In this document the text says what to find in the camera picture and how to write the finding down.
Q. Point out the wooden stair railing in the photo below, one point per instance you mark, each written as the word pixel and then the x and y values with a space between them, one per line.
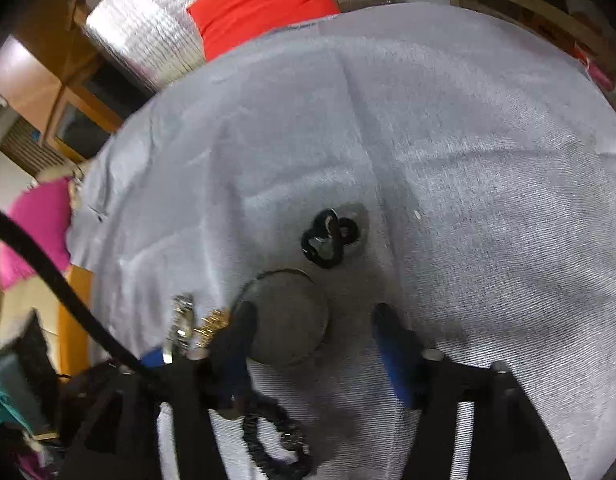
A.
pixel 518 5

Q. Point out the pink cushion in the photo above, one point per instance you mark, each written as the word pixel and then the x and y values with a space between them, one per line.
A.
pixel 33 230

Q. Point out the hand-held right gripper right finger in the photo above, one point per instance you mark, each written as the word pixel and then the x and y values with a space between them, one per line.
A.
pixel 395 360

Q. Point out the red cloth patch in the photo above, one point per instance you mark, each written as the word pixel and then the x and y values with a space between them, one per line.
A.
pixel 258 5

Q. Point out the grey blanket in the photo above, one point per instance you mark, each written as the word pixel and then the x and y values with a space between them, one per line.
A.
pixel 463 160

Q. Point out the silver insulated mat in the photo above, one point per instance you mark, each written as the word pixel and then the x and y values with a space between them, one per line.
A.
pixel 138 35

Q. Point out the wooden cabinet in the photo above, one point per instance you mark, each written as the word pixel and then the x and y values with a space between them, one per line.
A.
pixel 73 105

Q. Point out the grey round case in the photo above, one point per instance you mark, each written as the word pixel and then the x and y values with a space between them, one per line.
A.
pixel 293 315

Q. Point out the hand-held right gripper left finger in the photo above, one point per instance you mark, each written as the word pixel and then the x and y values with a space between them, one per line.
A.
pixel 235 360

